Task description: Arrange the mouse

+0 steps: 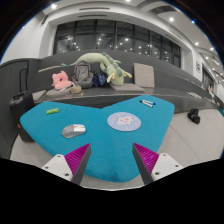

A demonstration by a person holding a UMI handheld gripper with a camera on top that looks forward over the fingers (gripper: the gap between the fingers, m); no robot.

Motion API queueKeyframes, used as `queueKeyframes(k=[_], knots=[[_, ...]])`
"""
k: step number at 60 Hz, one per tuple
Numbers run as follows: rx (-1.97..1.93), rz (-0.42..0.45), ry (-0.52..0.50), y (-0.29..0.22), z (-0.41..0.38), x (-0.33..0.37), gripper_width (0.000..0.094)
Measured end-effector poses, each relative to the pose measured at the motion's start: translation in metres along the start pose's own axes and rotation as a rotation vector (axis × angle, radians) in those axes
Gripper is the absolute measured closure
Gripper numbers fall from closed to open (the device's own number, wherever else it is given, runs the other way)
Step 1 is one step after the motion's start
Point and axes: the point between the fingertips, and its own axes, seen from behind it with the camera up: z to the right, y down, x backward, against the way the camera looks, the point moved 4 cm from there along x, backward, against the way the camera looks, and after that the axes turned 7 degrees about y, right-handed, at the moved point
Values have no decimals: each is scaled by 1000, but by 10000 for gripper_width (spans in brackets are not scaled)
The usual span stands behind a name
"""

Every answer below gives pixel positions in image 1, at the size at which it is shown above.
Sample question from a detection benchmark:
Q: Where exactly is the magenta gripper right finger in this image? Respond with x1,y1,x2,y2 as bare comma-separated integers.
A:
132,143,159,185

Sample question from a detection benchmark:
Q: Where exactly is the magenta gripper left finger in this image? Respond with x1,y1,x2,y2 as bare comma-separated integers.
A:
65,143,91,185

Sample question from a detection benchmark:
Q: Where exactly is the grey computer mouse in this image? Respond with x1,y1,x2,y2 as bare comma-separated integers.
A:
62,124,86,138

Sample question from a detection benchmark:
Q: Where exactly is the round patterned mouse pad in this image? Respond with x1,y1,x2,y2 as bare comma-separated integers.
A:
107,112,141,132

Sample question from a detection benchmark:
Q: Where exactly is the teal blue table mat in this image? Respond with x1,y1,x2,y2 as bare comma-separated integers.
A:
20,95,175,182

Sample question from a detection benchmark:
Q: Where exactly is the white marker pen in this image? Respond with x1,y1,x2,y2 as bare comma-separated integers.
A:
140,101,153,108

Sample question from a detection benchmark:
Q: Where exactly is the small green toy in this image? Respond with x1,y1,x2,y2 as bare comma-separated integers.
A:
46,108,59,115

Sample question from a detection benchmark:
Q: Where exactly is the blue capped marker pen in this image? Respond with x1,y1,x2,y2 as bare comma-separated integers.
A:
141,100,156,105

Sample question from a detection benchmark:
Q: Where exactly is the small tan round basket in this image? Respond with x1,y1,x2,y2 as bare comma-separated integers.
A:
70,86,82,94

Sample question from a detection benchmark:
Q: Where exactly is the grey flat seat cushion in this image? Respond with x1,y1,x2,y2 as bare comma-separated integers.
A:
111,83,144,92

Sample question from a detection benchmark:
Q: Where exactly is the pink plush toy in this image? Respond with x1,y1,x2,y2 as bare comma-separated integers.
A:
52,71,72,90

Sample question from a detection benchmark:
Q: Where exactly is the dark blue patterned bag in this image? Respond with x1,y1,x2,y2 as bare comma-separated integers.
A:
92,74,107,87

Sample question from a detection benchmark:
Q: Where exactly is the grey backpack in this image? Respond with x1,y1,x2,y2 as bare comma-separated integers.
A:
71,61,93,89

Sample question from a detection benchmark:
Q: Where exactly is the grey curved bench sofa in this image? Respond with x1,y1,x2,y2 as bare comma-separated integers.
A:
26,49,219,114

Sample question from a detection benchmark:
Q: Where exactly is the grey upright cushion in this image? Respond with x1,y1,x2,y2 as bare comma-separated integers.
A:
134,63,155,88

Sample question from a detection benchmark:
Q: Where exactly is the green dragon plush toy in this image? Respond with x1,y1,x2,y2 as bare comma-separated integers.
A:
60,51,133,87

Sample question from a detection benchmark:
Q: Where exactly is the black camera on floor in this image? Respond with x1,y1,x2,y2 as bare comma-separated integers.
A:
187,108,200,124

